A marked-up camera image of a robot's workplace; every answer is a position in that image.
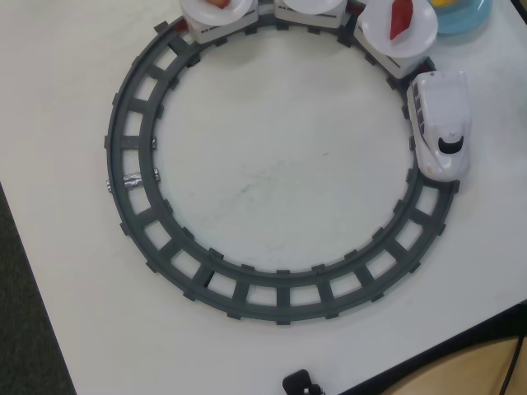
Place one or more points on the grey circular toy train track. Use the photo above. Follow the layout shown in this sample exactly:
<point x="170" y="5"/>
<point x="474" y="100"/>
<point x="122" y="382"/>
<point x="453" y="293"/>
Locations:
<point x="283" y="280"/>

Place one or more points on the silver foil tape strip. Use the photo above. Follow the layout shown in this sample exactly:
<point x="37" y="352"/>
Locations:
<point x="132" y="181"/>

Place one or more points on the light wooden furniture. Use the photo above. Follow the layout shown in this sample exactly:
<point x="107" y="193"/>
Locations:
<point x="473" y="374"/>

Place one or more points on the light blue dish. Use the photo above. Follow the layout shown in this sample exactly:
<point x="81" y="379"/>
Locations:
<point x="465" y="20"/>

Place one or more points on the black clamp block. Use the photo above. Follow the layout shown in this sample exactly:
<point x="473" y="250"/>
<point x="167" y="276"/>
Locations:
<point x="298" y="380"/>

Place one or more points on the white Shinkansen toy locomotive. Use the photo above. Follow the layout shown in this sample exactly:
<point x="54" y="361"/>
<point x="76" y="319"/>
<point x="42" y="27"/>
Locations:
<point x="444" y="103"/>

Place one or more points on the yellow egg sushi toy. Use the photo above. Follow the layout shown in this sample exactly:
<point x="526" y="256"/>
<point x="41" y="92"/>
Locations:
<point x="442" y="3"/>

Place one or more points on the red tuna sushi toy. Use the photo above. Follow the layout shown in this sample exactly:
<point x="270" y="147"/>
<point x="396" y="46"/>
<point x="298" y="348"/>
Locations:
<point x="400" y="20"/>

